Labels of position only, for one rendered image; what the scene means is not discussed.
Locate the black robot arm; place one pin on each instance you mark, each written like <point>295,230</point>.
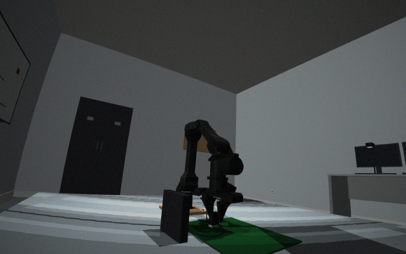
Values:
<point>222,161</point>

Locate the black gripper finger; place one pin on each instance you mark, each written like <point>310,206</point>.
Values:
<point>208,203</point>
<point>221,209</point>

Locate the black square panel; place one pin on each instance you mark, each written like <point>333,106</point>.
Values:
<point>175,215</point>

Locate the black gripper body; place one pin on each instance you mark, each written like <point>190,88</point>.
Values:
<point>217,189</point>

